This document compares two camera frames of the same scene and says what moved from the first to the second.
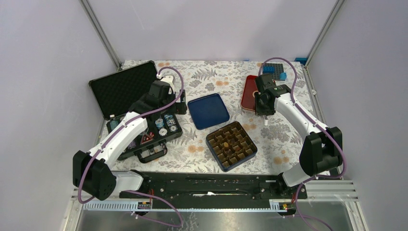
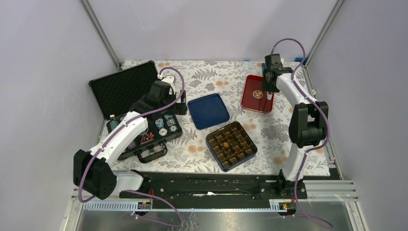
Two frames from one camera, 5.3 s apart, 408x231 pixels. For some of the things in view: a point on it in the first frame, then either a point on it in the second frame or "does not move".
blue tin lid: [208, 111] does not move
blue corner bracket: [302, 60] does not move
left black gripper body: [178, 108] does not move
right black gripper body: [261, 109] → [268, 86]
